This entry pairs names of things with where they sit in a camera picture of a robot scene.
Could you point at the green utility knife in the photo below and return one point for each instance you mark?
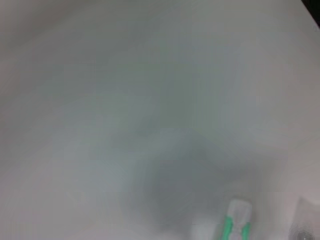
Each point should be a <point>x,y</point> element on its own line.
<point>238,210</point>

